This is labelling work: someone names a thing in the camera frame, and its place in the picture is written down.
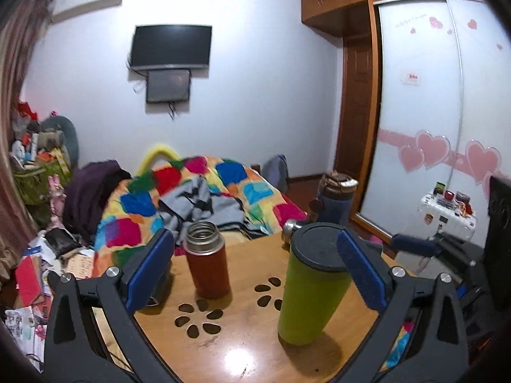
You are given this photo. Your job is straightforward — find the grey backpack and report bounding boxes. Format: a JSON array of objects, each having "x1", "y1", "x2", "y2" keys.
[{"x1": 261, "y1": 154, "x2": 290, "y2": 193}]

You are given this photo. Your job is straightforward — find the grey striped garment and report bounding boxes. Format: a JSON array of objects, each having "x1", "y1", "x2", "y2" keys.
[{"x1": 159, "y1": 177, "x2": 247, "y2": 235}]

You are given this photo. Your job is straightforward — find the green bag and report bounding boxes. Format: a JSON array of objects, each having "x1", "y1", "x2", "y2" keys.
[{"x1": 12, "y1": 160, "x2": 61, "y2": 225}]

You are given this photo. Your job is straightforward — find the colourful patchwork blanket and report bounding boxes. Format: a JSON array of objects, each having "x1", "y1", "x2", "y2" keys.
[{"x1": 93, "y1": 155, "x2": 309, "y2": 279}]

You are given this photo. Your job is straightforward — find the heap of household clutter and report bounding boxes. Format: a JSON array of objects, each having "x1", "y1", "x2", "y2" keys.
[{"x1": 10, "y1": 101, "x2": 66, "y2": 168}]

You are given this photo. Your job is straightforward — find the pile of papers and boxes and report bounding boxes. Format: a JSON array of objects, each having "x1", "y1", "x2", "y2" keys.
[{"x1": 0, "y1": 225, "x2": 97, "y2": 370}]

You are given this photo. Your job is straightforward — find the white air conditioner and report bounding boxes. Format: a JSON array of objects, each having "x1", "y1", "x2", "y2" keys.
[{"x1": 50, "y1": 0, "x2": 123, "y2": 23}]

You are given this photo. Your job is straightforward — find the pink plush toy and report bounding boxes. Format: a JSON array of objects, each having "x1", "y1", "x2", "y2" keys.
[{"x1": 47, "y1": 175, "x2": 67, "y2": 225}]

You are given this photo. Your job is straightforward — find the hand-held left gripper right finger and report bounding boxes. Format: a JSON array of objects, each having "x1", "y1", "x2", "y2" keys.
[{"x1": 336, "y1": 229, "x2": 469, "y2": 383}]

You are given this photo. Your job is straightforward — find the red book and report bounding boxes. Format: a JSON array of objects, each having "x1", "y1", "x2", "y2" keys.
[{"x1": 15, "y1": 255, "x2": 47, "y2": 306}]

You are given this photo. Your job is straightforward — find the blue bottle with brown lid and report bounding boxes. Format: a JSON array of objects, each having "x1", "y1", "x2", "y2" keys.
[{"x1": 311, "y1": 171, "x2": 359, "y2": 229}]

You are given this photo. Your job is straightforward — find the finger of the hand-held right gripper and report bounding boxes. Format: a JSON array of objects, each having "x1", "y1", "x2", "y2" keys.
[{"x1": 390, "y1": 233, "x2": 444, "y2": 258}]

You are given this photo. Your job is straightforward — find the metal bottle cap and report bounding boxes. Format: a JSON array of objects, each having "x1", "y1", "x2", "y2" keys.
[{"x1": 281, "y1": 219, "x2": 305, "y2": 245}]

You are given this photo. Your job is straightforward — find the green cup with black lid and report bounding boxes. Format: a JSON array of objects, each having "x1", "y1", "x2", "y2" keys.
[{"x1": 277, "y1": 222, "x2": 354, "y2": 346}]

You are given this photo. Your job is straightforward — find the brown curtain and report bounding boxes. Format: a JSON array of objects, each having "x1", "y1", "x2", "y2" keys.
[{"x1": 0, "y1": 0, "x2": 53, "y2": 266}]

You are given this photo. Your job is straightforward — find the small white cabinet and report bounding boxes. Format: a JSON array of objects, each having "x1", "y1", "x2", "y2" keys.
[{"x1": 417, "y1": 191, "x2": 478, "y2": 245}]

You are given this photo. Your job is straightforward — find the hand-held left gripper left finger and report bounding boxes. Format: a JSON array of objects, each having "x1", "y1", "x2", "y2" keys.
[{"x1": 43, "y1": 228, "x2": 176, "y2": 383}]

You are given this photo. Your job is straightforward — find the yellow foam tube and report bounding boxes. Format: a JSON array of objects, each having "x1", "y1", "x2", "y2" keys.
[{"x1": 137, "y1": 144, "x2": 183, "y2": 176}]

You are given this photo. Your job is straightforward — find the black wall television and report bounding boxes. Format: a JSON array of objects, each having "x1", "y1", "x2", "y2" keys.
[{"x1": 130, "y1": 25, "x2": 213, "y2": 71}]

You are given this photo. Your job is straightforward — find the small grey wall monitor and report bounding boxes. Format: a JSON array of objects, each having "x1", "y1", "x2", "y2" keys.
[{"x1": 145, "y1": 69, "x2": 193, "y2": 105}]

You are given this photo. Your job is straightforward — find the red thermos bottle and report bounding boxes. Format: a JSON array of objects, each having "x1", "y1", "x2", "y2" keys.
[{"x1": 183, "y1": 221, "x2": 233, "y2": 299}]

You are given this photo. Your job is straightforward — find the teal round cushion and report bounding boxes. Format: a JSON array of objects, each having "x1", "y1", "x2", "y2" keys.
[{"x1": 40, "y1": 115, "x2": 81, "y2": 169}]

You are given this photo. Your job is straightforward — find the black panel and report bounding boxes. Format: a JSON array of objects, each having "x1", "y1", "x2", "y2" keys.
[{"x1": 488, "y1": 175, "x2": 511, "y2": 312}]

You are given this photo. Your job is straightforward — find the dark purple cloth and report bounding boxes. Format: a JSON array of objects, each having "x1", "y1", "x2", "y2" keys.
[{"x1": 63, "y1": 160, "x2": 133, "y2": 245}]

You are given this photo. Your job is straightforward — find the white sliding wardrobe with hearts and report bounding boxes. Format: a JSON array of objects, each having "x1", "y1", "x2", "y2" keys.
[{"x1": 350, "y1": 0, "x2": 511, "y2": 245}]

